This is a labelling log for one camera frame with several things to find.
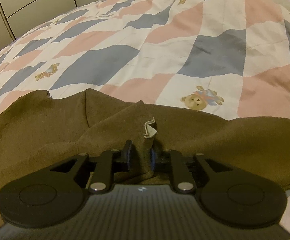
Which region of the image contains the brown knit garment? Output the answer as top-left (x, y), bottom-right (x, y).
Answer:
top-left (0, 89), bottom-right (290, 227)

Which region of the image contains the checkered pink blue white quilt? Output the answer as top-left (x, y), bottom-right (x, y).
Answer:
top-left (0, 0), bottom-right (290, 232)

